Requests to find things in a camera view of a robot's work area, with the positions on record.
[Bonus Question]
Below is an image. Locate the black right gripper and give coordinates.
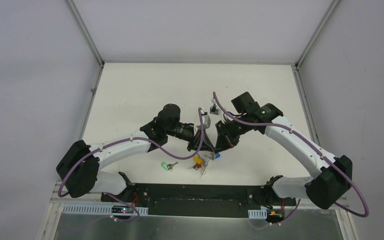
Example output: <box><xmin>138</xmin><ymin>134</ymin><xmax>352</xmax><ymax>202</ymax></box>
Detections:
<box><xmin>215</xmin><ymin>114</ymin><xmax>251</xmax><ymax>154</ymax></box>

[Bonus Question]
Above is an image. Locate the blue tag key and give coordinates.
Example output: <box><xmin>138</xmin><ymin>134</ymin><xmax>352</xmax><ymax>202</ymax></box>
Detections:
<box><xmin>211</xmin><ymin>153</ymin><xmax>221</xmax><ymax>160</ymax></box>

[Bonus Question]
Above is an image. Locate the yellow tag key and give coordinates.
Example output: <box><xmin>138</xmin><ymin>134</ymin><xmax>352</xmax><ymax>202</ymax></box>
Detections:
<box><xmin>188</xmin><ymin>155</ymin><xmax>205</xmax><ymax>170</ymax></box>

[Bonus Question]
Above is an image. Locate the green tag key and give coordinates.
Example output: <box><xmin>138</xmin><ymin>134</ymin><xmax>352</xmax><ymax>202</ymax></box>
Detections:
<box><xmin>161</xmin><ymin>161</ymin><xmax>179</xmax><ymax>171</ymax></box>

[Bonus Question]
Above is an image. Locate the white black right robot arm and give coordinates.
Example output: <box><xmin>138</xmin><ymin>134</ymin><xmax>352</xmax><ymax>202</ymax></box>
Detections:
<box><xmin>215</xmin><ymin>91</ymin><xmax>353</xmax><ymax>210</ymax></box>

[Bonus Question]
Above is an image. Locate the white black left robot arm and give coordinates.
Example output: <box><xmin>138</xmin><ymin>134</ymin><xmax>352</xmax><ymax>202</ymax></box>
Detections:
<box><xmin>56</xmin><ymin>103</ymin><xmax>214</xmax><ymax>203</ymax></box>

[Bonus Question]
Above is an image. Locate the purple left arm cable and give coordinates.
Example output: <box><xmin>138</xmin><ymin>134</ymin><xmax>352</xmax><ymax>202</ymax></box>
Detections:
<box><xmin>57</xmin><ymin>106</ymin><xmax>207</xmax><ymax>199</ymax></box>

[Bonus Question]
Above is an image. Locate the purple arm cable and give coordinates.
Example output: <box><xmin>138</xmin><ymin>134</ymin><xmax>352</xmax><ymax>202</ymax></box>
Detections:
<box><xmin>57</xmin><ymin>106</ymin><xmax>207</xmax><ymax>199</ymax></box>
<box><xmin>212</xmin><ymin>91</ymin><xmax>370</xmax><ymax>219</ymax></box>

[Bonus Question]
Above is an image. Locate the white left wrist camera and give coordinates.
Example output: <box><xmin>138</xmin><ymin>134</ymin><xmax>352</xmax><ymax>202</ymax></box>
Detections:
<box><xmin>195</xmin><ymin>112</ymin><xmax>211</xmax><ymax>131</ymax></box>

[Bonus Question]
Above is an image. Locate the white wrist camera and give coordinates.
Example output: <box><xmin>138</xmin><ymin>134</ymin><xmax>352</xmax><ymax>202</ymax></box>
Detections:
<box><xmin>195</xmin><ymin>112</ymin><xmax>211</xmax><ymax>131</ymax></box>
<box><xmin>209</xmin><ymin>103</ymin><xmax>221</xmax><ymax>115</ymax></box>

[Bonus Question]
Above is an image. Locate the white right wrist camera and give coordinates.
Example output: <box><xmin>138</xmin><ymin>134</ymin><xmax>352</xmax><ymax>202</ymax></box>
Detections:
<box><xmin>209</xmin><ymin>103</ymin><xmax>221</xmax><ymax>115</ymax></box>

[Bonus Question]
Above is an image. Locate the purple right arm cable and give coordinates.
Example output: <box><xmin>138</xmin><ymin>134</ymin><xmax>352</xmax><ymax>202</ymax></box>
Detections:
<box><xmin>212</xmin><ymin>91</ymin><xmax>370</xmax><ymax>219</ymax></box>

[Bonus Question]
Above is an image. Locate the black robot base mount plate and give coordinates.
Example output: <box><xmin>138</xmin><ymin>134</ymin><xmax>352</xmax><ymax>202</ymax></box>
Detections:
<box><xmin>117</xmin><ymin>183</ymin><xmax>297</xmax><ymax>218</ymax></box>

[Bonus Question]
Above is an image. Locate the white slotted cable duct right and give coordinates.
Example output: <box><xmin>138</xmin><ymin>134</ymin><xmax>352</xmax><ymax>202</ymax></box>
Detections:
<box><xmin>247</xmin><ymin>208</ymin><xmax>268</xmax><ymax>220</ymax></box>

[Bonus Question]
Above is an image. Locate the white slotted cable duct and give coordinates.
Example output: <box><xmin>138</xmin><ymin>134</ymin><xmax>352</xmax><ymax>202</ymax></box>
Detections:
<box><xmin>247</xmin><ymin>208</ymin><xmax>268</xmax><ymax>220</ymax></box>
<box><xmin>62</xmin><ymin>203</ymin><xmax>149</xmax><ymax>216</ymax></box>

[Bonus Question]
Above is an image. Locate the aluminium frame rail right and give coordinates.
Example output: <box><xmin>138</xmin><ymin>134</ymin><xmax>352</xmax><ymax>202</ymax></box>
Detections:
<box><xmin>291</xmin><ymin>0</ymin><xmax>342</xmax><ymax>145</ymax></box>

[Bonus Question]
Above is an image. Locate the aluminium frame rail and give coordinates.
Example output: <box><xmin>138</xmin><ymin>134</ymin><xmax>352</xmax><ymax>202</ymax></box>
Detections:
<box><xmin>64</xmin><ymin>0</ymin><xmax>105</xmax><ymax>182</ymax></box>
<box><xmin>291</xmin><ymin>0</ymin><xmax>342</xmax><ymax>145</ymax></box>

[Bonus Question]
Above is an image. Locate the white slotted cable duct left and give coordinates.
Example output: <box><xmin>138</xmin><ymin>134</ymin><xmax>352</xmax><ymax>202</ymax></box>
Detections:
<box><xmin>62</xmin><ymin>203</ymin><xmax>149</xmax><ymax>216</ymax></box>

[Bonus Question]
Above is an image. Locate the aluminium frame rail left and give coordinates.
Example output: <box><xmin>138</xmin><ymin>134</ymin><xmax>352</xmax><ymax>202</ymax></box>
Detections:
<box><xmin>64</xmin><ymin>0</ymin><xmax>105</xmax><ymax>182</ymax></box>

